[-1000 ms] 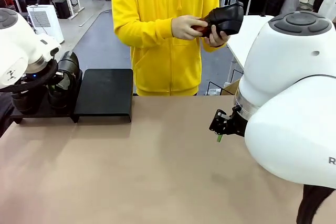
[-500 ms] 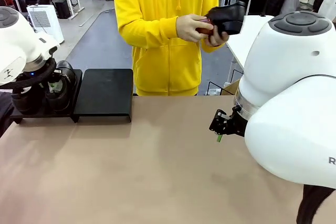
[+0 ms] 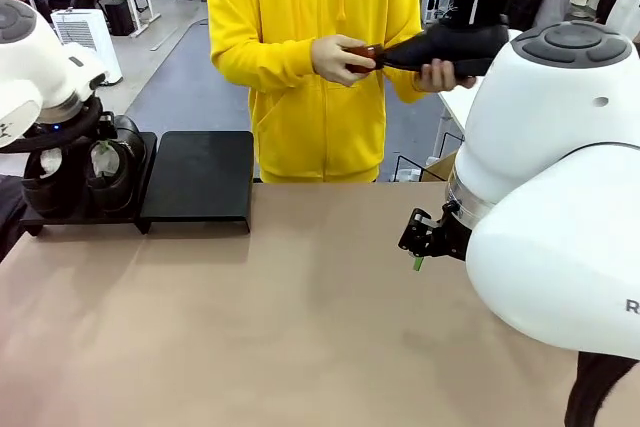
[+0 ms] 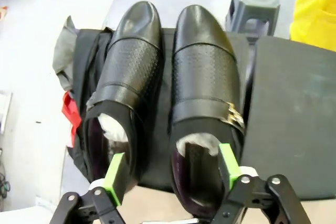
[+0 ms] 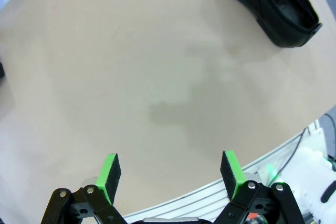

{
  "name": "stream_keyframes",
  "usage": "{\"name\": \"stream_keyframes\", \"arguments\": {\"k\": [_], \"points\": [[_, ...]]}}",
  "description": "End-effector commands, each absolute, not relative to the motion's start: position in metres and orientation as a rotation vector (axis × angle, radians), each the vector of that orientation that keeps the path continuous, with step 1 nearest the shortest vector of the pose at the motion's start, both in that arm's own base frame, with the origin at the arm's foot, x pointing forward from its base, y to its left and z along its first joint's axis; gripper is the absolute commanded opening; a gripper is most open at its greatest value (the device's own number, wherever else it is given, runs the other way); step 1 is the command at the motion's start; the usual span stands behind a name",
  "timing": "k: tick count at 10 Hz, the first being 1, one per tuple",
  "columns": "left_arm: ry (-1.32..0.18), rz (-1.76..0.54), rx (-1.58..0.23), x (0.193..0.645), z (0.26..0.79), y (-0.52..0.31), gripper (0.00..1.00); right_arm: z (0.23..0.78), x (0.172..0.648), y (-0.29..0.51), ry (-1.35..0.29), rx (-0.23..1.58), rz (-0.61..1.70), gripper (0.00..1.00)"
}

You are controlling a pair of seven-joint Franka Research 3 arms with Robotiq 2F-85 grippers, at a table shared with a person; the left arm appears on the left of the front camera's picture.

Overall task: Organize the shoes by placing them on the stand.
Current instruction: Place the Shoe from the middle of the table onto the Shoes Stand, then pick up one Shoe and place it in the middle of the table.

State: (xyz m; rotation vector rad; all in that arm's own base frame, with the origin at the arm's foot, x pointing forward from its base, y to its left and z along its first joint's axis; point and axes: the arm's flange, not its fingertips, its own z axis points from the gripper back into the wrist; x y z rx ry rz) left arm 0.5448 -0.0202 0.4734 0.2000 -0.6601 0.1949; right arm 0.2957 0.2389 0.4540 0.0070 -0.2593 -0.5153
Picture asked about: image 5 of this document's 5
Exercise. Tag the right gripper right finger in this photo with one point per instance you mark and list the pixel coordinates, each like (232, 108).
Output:
(232, 174)

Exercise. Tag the aluminium table edge rail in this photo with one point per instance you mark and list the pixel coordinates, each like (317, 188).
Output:
(199, 197)

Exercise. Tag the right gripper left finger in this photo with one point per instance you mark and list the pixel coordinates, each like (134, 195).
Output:
(109, 179)

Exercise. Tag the black leather buckle shoe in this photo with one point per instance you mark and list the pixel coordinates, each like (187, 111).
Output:
(283, 24)

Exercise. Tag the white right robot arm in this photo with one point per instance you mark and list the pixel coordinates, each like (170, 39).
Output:
(309, 171)

